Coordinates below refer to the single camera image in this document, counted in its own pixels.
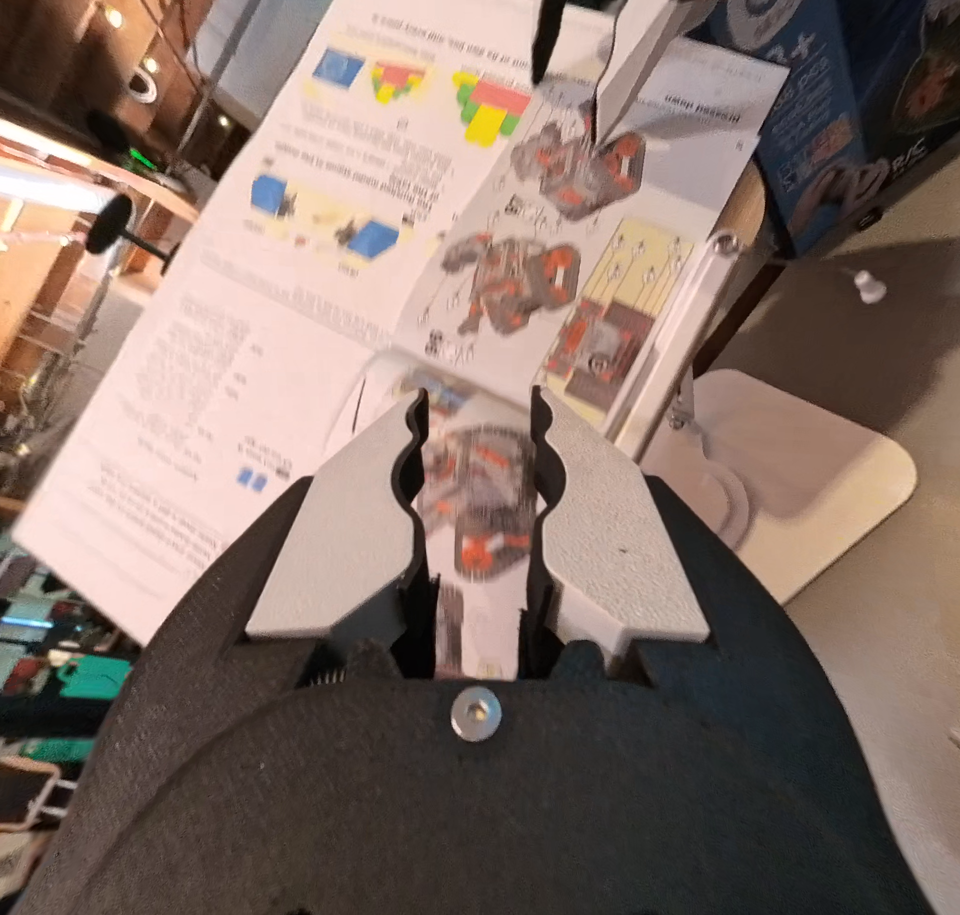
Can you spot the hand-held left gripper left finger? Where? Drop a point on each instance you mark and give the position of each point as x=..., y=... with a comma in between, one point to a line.
x=337, y=555

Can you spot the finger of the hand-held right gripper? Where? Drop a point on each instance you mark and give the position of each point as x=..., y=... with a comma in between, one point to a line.
x=555, y=7
x=645, y=45

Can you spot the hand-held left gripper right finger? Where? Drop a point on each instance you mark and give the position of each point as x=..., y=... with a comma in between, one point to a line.
x=622, y=555

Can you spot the paper instruction sheet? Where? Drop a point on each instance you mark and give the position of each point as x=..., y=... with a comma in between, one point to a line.
x=300, y=367

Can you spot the blue toy box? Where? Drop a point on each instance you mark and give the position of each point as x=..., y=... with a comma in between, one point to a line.
x=825, y=142

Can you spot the white document stand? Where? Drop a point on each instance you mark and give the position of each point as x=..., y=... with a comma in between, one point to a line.
x=810, y=465

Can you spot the small white peg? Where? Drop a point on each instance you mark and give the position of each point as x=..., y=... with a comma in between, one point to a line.
x=870, y=285

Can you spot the black round disc on stem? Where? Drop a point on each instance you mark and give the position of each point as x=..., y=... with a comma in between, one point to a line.
x=109, y=225

